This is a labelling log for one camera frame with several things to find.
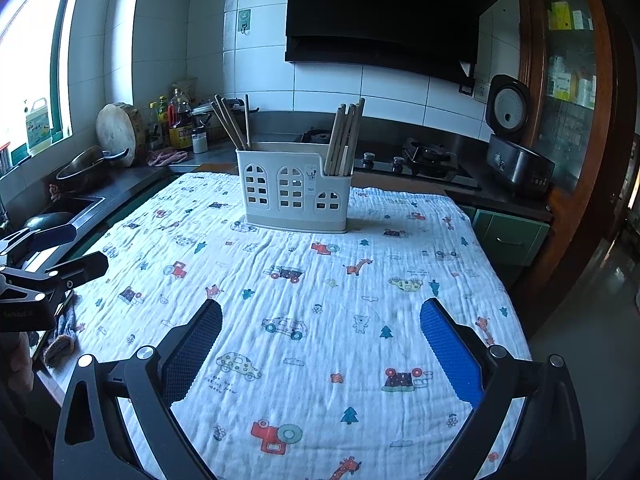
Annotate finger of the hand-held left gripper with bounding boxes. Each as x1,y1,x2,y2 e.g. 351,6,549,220
0,251,110,306
0,223,78,267

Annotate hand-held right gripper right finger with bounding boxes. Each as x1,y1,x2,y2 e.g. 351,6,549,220
419,297,587,480

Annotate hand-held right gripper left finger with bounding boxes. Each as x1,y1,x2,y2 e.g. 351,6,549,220
52,297,223,480

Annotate white plastic utensil holder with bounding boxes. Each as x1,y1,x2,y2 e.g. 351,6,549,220
236,147,355,235

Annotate person's left hand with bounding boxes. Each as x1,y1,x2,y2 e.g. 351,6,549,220
0,332,36,396

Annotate steel sink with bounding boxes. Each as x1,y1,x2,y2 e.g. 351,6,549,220
30,194,108,241

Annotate grey pink rag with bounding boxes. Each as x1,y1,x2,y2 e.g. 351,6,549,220
42,292,85,370

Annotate steel wok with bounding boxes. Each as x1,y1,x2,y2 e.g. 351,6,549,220
55,146,132,194

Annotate detergent jug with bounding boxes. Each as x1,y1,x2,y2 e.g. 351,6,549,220
22,97,53,157

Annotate round wooden cutting board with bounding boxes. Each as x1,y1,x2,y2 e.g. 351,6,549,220
96,102,146,168

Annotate green cabinet door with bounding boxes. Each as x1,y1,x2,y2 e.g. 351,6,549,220
472,208,551,268

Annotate white printed cloth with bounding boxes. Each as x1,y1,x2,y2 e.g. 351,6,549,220
57,172,533,480

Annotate small yellow-capped bottle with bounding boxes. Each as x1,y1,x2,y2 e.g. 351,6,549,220
147,102,161,149

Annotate large soy sauce bottle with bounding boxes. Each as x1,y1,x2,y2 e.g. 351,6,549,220
168,87,194,151

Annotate black gas stove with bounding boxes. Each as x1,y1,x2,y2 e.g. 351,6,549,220
295,129,483,191

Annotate steel pressure cooker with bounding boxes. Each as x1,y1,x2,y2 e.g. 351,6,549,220
191,96,261,131

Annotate black rice cooker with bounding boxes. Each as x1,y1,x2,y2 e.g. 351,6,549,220
484,74,557,200

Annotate window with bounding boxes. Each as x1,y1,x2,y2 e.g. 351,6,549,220
0,0,85,161

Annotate wooden glass-door cabinet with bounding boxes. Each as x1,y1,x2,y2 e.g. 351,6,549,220
515,0,640,311

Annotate black range hood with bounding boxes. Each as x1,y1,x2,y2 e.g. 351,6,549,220
272,0,505,85

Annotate yellow-green box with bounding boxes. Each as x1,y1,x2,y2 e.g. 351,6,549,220
547,1,574,31

